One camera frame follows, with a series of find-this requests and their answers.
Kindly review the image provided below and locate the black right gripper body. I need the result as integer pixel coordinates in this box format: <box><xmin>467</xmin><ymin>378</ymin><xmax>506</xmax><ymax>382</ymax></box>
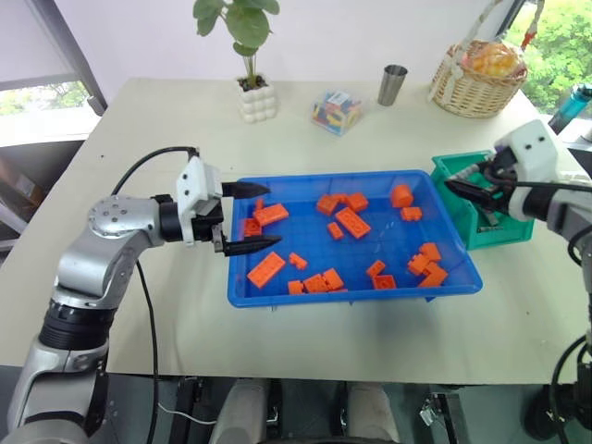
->
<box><xmin>479</xmin><ymin>145</ymin><xmax>518</xmax><ymax>216</ymax></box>

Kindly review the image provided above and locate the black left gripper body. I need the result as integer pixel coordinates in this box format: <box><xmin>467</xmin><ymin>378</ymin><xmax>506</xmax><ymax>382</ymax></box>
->
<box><xmin>190</xmin><ymin>197</ymin><xmax>228</xmax><ymax>253</ymax></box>

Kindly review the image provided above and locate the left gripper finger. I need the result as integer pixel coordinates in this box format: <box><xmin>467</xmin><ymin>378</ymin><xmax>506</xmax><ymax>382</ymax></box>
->
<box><xmin>223</xmin><ymin>234</ymin><xmax>284</xmax><ymax>258</ymax></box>
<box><xmin>220</xmin><ymin>180</ymin><xmax>273</xmax><ymax>202</ymax></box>

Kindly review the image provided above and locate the green plastic bin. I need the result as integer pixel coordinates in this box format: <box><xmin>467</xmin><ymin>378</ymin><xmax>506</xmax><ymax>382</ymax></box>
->
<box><xmin>430</xmin><ymin>150</ymin><xmax>537</xmax><ymax>252</ymax></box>

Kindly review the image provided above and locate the blue plastic bin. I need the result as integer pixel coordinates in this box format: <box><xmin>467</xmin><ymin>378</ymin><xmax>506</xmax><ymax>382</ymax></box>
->
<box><xmin>227</xmin><ymin>168</ymin><xmax>484</xmax><ymax>309</ymax></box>

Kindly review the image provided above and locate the large flat orange brick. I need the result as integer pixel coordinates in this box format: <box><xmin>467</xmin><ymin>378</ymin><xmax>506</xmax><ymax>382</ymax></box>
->
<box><xmin>246</xmin><ymin>251</ymin><xmax>287</xmax><ymax>290</ymax></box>
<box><xmin>253</xmin><ymin>202</ymin><xmax>290</xmax><ymax>228</ymax></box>

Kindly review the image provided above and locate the white bubble plant pot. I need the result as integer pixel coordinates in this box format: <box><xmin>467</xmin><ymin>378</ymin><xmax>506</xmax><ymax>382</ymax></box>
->
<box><xmin>236</xmin><ymin>73</ymin><xmax>281</xmax><ymax>126</ymax></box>

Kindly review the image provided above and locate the teal water bottle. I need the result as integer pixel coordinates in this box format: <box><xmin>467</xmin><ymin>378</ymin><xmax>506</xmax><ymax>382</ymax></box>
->
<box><xmin>547</xmin><ymin>83</ymin><xmax>592</xmax><ymax>136</ymax></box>

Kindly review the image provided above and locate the bag of oranges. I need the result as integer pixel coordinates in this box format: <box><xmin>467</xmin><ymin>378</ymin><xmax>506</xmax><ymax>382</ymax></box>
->
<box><xmin>459</xmin><ymin>40</ymin><xmax>522</xmax><ymax>78</ymax></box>

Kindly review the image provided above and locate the long orange brick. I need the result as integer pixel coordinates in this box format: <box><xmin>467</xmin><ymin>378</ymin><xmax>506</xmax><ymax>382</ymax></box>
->
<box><xmin>334</xmin><ymin>206</ymin><xmax>373</xmax><ymax>241</ymax></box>

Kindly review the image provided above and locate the clear box of colourful bricks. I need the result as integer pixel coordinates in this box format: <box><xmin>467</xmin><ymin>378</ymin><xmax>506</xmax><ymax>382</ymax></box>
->
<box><xmin>309</xmin><ymin>88</ymin><xmax>364</xmax><ymax>139</ymax></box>

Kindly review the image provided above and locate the steel cup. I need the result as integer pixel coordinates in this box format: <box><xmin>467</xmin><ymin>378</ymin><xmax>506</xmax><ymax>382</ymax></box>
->
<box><xmin>376</xmin><ymin>64</ymin><xmax>410</xmax><ymax>108</ymax></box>

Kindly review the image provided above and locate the red hanging tassel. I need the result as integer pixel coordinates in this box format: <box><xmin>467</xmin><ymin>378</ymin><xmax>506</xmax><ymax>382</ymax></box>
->
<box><xmin>519</xmin><ymin>0</ymin><xmax>548</xmax><ymax>50</ymax></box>

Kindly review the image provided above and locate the grey rounded shape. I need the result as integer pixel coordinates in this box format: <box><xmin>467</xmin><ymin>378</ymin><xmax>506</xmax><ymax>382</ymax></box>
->
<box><xmin>345</xmin><ymin>382</ymin><xmax>401</xmax><ymax>444</ymax></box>
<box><xmin>211</xmin><ymin>377</ymin><xmax>279</xmax><ymax>444</ymax></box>

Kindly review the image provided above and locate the green leafy plant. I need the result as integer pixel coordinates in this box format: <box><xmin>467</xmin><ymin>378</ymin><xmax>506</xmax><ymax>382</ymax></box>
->
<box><xmin>192</xmin><ymin>0</ymin><xmax>281</xmax><ymax>92</ymax></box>

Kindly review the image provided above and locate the metal latch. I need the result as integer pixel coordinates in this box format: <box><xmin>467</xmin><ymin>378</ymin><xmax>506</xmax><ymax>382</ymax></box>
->
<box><xmin>417</xmin><ymin>396</ymin><xmax>439</xmax><ymax>426</ymax></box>

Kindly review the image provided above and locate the black rounded base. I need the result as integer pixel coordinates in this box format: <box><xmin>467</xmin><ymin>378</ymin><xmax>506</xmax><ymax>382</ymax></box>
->
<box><xmin>525</xmin><ymin>382</ymin><xmax>592</xmax><ymax>444</ymax></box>

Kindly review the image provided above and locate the white roller blind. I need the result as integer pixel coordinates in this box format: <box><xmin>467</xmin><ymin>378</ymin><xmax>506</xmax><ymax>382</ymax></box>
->
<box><xmin>0</xmin><ymin>0</ymin><xmax>77</xmax><ymax>92</ymax></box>

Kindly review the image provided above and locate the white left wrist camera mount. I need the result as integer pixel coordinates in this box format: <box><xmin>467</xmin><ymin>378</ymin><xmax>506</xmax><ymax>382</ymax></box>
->
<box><xmin>175</xmin><ymin>156</ymin><xmax>225</xmax><ymax>247</ymax></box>

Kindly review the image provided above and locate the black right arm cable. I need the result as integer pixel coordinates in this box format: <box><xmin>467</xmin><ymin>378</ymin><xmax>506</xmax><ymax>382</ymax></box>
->
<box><xmin>483</xmin><ymin>165</ymin><xmax>592</xmax><ymax>444</ymax></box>

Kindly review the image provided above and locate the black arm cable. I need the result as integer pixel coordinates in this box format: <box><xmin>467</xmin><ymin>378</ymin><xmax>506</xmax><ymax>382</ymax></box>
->
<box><xmin>483</xmin><ymin>165</ymin><xmax>592</xmax><ymax>444</ymax></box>
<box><xmin>109</xmin><ymin>146</ymin><xmax>201</xmax><ymax>444</ymax></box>

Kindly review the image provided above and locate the wicker basket with handle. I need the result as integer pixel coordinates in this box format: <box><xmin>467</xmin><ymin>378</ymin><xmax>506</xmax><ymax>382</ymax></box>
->
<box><xmin>429</xmin><ymin>0</ymin><xmax>529</xmax><ymax>120</ymax></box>

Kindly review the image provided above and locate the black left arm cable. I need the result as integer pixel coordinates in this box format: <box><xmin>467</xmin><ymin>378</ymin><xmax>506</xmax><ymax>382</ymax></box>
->
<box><xmin>109</xmin><ymin>146</ymin><xmax>201</xmax><ymax>444</ymax></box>

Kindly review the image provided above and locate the thin white cable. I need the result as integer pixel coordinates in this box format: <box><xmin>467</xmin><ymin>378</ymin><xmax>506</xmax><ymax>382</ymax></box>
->
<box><xmin>156</xmin><ymin>401</ymin><xmax>219</xmax><ymax>426</ymax></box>

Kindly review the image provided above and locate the black window frame post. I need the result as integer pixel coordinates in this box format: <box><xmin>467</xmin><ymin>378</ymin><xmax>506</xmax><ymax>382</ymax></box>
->
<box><xmin>49</xmin><ymin>0</ymin><xmax>110</xmax><ymax>117</ymax></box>

